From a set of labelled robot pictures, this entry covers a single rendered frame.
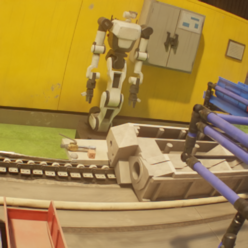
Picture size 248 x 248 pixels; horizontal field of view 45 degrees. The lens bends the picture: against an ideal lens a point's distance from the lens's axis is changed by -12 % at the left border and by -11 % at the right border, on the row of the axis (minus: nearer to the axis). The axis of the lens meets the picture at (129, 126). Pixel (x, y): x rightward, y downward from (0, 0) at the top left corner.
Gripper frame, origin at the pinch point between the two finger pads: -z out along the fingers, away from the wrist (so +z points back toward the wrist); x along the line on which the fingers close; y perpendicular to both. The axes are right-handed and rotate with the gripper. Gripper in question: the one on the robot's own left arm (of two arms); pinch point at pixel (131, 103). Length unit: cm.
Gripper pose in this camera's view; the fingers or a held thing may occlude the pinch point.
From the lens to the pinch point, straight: 328.8
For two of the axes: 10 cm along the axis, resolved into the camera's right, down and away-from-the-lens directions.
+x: 3.7, 2.5, -9.0
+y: 9.1, 0.7, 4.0
